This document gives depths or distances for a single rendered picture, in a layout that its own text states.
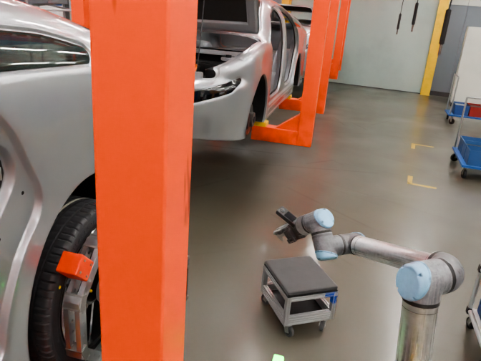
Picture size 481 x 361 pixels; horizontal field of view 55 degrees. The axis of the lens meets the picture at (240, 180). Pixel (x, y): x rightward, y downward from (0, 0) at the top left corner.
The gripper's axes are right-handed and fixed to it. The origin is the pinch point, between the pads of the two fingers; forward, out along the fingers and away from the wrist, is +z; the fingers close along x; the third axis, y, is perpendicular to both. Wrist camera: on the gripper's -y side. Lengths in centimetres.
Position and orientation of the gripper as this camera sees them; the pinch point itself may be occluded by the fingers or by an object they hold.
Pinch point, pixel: (274, 231)
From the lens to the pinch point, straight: 230.4
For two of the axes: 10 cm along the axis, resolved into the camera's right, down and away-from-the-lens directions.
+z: -5.2, 3.0, 8.0
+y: 5.6, 8.2, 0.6
